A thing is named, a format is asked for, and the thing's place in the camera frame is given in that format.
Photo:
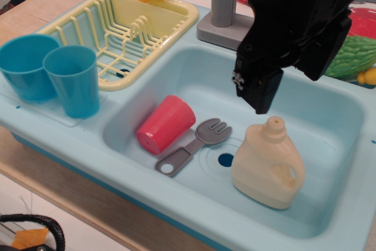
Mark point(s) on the yellow toy piece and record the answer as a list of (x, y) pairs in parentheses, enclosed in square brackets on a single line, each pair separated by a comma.
[(367, 77)]

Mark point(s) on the cream toy detergent bottle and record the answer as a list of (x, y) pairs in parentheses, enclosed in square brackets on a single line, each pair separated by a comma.
[(267, 166)]

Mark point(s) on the orange tape piece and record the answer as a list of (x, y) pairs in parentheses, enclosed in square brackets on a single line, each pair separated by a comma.
[(24, 239)]

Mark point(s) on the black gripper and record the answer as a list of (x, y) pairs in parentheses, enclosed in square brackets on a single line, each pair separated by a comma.
[(306, 34)]

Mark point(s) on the yellow dish drying rack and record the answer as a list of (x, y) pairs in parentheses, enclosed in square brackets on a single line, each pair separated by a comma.
[(128, 36)]

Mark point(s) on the person's foot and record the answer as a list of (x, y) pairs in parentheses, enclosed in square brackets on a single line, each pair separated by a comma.
[(8, 6)]

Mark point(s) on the red plastic cup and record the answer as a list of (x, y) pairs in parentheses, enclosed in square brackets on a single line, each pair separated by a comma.
[(169, 120)]

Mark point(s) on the small blue plastic cup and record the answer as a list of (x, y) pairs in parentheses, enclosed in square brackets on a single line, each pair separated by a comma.
[(73, 72)]

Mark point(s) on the large blue plastic cup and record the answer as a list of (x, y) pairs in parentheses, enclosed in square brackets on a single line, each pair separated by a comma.
[(22, 66)]

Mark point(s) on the red plastic plate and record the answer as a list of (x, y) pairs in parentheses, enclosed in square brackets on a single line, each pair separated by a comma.
[(363, 22)]

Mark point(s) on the grey toy faucet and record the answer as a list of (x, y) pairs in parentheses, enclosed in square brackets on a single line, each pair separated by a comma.
[(222, 26)]

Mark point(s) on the green toy bitter gourd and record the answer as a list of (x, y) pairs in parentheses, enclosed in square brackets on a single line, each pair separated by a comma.
[(356, 54)]

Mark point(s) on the grey plastic toy fork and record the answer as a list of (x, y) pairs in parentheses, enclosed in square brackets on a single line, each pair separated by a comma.
[(210, 132)]

